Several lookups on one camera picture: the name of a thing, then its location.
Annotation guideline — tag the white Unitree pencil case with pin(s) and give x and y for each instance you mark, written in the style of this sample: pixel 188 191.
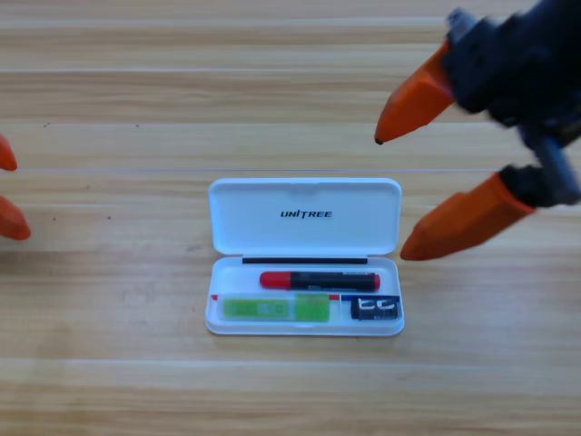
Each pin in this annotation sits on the white Unitree pencil case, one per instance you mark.
pixel 304 227

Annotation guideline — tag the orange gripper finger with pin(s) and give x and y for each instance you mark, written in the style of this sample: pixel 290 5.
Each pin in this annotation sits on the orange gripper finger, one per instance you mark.
pixel 463 222
pixel 6 156
pixel 13 224

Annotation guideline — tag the green glue stick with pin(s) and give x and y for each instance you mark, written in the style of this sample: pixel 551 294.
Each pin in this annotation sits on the green glue stick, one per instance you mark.
pixel 272 309

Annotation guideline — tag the red and black marker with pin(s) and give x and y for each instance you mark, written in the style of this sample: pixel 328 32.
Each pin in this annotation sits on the red and black marker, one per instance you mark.
pixel 318 280

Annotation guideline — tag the black eraser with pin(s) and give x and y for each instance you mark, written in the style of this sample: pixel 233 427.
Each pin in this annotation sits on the black eraser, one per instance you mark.
pixel 377 309

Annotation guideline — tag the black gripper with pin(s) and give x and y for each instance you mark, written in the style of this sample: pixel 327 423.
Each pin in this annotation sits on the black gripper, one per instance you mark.
pixel 517 68

